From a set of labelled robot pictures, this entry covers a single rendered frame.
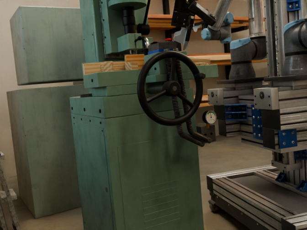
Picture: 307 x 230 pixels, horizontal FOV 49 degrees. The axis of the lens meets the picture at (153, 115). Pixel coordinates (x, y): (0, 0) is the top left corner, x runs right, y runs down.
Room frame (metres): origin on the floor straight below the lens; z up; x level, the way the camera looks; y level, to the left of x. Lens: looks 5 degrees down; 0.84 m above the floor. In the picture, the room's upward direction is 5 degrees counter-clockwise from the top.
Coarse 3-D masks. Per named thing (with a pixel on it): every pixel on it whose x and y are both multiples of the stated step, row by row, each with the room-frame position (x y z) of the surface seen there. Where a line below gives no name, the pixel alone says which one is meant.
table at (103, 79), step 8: (216, 64) 1.64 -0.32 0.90; (104, 72) 1.38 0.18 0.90; (112, 72) 1.40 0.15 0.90; (120, 72) 1.41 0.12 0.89; (128, 72) 1.43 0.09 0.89; (136, 72) 1.45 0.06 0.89; (200, 72) 1.59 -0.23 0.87; (208, 72) 1.61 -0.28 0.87; (216, 72) 1.63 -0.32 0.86; (88, 80) 1.49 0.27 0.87; (96, 80) 1.38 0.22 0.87; (104, 80) 1.38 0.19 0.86; (112, 80) 1.40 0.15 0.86; (120, 80) 1.41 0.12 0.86; (128, 80) 1.43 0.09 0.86; (136, 80) 1.44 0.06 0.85; (152, 80) 1.41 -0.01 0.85; (160, 80) 1.39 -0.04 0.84; (168, 80) 1.41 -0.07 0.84
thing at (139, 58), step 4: (124, 56) 1.53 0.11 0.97; (128, 56) 1.52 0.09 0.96; (132, 56) 1.53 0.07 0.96; (136, 56) 1.54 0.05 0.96; (140, 56) 1.55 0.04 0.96; (128, 60) 1.52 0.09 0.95; (132, 60) 1.53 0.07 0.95; (136, 60) 1.54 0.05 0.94; (140, 60) 1.55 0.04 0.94; (140, 64) 1.55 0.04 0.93; (140, 68) 1.55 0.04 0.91
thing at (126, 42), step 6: (126, 36) 1.58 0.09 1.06; (132, 36) 1.57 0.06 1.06; (138, 36) 1.58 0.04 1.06; (120, 42) 1.64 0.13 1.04; (126, 42) 1.58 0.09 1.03; (132, 42) 1.57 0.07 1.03; (138, 42) 1.58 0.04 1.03; (120, 48) 1.65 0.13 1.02; (126, 48) 1.59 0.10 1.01; (132, 48) 1.57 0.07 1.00; (138, 48) 1.58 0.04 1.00
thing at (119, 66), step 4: (192, 60) 1.76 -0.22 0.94; (196, 60) 1.77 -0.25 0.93; (200, 60) 1.78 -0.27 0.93; (204, 60) 1.79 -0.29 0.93; (208, 60) 1.81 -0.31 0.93; (116, 64) 1.57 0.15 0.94; (120, 64) 1.58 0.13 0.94; (124, 64) 1.59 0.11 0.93; (116, 68) 1.57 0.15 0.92; (120, 68) 1.58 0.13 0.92; (124, 68) 1.59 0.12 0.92
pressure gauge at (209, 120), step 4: (204, 112) 1.55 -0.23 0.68; (208, 112) 1.53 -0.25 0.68; (212, 112) 1.54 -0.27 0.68; (204, 116) 1.53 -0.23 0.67; (208, 116) 1.53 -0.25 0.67; (212, 116) 1.54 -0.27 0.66; (216, 116) 1.55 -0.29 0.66; (204, 120) 1.53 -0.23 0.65; (208, 120) 1.53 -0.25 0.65; (212, 120) 1.54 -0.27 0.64; (208, 124) 1.55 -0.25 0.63
